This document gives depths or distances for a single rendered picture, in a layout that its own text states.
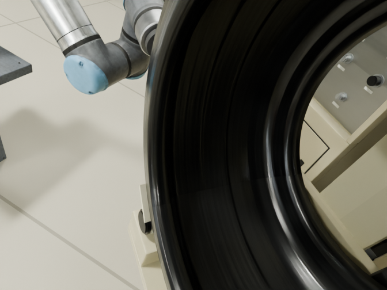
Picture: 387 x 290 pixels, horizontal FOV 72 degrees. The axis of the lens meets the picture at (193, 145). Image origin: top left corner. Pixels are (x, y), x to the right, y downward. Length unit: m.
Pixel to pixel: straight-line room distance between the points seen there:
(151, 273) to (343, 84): 0.82
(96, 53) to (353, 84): 0.78
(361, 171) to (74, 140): 1.57
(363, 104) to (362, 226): 0.49
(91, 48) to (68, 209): 1.04
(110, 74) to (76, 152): 1.15
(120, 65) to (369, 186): 0.56
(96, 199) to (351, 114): 1.25
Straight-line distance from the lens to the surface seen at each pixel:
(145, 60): 0.73
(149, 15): 0.61
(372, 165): 0.57
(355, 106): 1.01
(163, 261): 0.38
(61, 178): 1.63
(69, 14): 0.65
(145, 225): 0.47
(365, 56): 1.01
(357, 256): 0.61
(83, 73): 0.62
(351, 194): 0.60
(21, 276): 1.42
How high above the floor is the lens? 1.33
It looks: 43 degrees down
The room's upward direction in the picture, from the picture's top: 24 degrees clockwise
